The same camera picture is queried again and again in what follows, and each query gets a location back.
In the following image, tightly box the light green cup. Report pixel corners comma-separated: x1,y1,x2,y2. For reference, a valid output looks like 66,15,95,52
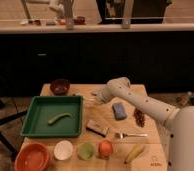
77,143,95,160

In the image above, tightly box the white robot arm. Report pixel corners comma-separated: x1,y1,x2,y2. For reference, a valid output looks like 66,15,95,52
97,77,194,171

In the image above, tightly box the orange plastic bowl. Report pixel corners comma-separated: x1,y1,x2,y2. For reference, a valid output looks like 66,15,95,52
14,143,50,171

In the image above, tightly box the metal fork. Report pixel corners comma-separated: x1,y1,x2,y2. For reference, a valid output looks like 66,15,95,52
114,132,148,139

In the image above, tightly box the grey wooden block eraser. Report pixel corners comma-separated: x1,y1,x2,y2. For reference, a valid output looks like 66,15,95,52
86,120,109,137

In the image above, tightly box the white small bowl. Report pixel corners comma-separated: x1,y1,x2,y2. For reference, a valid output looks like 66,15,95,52
53,140,73,161

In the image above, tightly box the green bean toy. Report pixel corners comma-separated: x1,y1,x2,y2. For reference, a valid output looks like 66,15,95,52
48,113,72,125

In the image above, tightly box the orange round fruit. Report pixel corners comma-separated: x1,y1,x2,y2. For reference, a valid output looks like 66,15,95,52
98,140,113,158

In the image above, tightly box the blue sponge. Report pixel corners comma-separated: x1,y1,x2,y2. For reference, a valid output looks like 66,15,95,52
112,103,127,120

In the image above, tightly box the yellow banana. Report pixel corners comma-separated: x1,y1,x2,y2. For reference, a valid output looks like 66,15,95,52
124,144,145,164

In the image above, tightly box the dark red grape bunch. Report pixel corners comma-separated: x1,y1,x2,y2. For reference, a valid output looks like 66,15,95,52
134,109,145,127

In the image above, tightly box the green plastic tray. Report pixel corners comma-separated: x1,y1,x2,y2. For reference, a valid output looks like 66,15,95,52
21,96,83,137

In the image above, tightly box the dark purple bowl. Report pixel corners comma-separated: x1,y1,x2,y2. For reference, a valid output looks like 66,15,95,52
50,79,70,95

